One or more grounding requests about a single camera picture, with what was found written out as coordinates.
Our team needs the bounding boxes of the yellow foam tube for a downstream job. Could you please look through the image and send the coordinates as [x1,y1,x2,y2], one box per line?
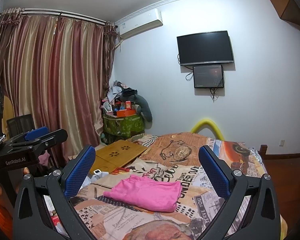
[190,118,225,139]

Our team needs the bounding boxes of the white plastic basket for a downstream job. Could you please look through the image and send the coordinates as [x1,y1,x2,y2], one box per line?
[103,101,114,115]

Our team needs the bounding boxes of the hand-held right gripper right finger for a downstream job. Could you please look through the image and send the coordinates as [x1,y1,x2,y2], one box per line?
[199,145,282,240]

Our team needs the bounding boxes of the pink knit cardigan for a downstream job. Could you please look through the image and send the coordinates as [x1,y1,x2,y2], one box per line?
[103,175,182,213]

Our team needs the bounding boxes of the green patterned storage box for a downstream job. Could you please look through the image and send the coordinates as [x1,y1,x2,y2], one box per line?
[102,114,144,143]

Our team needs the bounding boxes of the black mesh office chair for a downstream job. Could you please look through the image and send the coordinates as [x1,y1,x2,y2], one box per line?
[6,114,37,140]

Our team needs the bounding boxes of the metal curtain rod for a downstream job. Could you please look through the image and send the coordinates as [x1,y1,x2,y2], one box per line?
[0,8,118,28]

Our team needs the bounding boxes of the pile of clothes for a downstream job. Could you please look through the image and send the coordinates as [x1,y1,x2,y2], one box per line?
[107,80,138,105]

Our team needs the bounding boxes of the bamboo lap desk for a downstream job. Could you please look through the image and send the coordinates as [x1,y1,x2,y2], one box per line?
[89,140,148,174]

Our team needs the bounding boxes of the small black wall monitor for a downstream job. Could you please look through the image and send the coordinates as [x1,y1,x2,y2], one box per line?
[193,64,225,89]

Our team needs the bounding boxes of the white wall air conditioner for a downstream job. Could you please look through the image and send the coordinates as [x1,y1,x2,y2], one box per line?
[115,8,163,40]

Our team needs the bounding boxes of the striped satin curtain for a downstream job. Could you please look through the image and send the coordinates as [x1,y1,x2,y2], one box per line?
[0,9,115,180]

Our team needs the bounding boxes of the large black wall television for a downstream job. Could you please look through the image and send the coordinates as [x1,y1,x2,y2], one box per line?
[177,31,235,67]

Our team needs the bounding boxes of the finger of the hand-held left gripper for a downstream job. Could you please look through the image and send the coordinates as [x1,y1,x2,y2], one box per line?
[6,127,50,143]
[5,129,68,155]

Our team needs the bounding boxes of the orange box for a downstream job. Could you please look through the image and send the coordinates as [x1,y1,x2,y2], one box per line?
[116,109,135,117]

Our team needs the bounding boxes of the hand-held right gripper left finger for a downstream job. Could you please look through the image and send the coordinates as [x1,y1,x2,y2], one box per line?
[12,144,98,240]

